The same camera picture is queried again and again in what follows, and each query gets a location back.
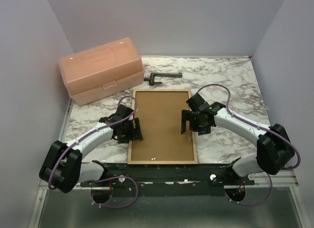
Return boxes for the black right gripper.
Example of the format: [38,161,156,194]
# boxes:
[182,109,211,135]

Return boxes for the light wooden picture frame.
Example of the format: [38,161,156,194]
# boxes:
[127,89,199,165]

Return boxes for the brown fibreboard backing board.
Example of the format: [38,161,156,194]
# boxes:
[130,91,196,162]

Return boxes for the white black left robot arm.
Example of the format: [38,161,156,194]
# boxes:
[39,104,143,193]

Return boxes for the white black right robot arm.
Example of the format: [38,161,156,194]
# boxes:
[181,94,295,185]

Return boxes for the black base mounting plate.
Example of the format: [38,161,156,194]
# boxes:
[50,161,256,198]

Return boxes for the pink translucent plastic box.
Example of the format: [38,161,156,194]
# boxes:
[58,38,145,105]

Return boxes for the aluminium extrusion rail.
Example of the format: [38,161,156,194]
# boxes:
[253,170,298,187]

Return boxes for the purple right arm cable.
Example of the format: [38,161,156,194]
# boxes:
[195,83,302,206]

